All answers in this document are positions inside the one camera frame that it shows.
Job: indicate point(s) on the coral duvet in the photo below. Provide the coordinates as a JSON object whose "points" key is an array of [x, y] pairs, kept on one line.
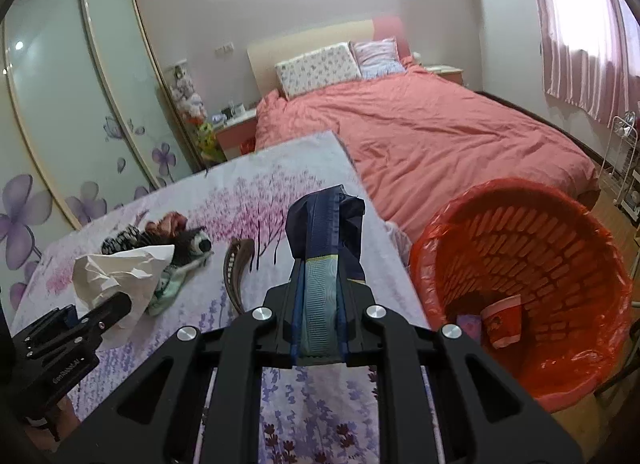
{"points": [[425, 134]]}

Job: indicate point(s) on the pink and white nightstand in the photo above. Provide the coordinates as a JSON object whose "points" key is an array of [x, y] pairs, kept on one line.
{"points": [[237, 131], [447, 73]]}

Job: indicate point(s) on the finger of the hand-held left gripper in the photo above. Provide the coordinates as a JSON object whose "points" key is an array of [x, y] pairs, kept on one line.
{"points": [[107, 311]]}

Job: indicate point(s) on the red paper cup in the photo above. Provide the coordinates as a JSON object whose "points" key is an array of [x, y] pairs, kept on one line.
{"points": [[502, 321]]}

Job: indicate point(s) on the navy blue snack packet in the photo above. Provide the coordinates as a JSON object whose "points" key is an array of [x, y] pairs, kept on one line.
{"points": [[320, 224]]}

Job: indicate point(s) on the brown striped scrunchie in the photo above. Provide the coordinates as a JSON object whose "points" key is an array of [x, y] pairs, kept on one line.
{"points": [[167, 223]]}

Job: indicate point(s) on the clear tube of plush toys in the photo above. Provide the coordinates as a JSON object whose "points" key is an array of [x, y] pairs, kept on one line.
{"points": [[192, 109]]}

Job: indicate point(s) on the white wall socket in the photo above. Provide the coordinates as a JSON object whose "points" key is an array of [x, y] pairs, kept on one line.
{"points": [[225, 48]]}

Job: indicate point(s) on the black and white scrunchie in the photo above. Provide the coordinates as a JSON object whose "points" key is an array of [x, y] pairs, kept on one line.
{"points": [[122, 240]]}

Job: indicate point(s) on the pink striped pillow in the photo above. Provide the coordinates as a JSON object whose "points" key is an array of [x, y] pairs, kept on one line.
{"points": [[377, 56]]}

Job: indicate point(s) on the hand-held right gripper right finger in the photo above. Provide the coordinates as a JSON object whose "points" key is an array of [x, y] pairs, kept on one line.
{"points": [[343, 339]]}

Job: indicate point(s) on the flower print sliding wardrobe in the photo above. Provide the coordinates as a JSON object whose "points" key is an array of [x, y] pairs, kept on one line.
{"points": [[60, 104]]}

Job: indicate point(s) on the purple wrapper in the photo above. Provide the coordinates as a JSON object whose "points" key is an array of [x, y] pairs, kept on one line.
{"points": [[470, 328]]}

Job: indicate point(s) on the brown hair clip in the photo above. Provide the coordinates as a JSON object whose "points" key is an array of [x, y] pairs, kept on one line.
{"points": [[237, 269]]}

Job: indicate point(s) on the white tissue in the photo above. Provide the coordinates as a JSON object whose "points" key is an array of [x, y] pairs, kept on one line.
{"points": [[115, 269]]}

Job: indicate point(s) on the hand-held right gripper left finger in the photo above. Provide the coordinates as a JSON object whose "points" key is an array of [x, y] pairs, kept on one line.
{"points": [[296, 339]]}

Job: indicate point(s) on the white floral pillow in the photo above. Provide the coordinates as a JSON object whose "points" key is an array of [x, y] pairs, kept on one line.
{"points": [[317, 69]]}

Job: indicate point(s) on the tree print bed sheet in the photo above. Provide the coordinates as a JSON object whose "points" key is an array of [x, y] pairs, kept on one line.
{"points": [[280, 179]]}

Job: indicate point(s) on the pink striped curtain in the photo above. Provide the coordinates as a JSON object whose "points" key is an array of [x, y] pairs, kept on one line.
{"points": [[575, 29]]}

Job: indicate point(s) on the red plastic waste basket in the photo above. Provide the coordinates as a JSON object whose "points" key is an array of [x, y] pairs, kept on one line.
{"points": [[550, 244]]}

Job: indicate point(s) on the beige and pink headboard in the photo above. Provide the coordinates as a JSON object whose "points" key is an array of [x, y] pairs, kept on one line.
{"points": [[310, 36]]}

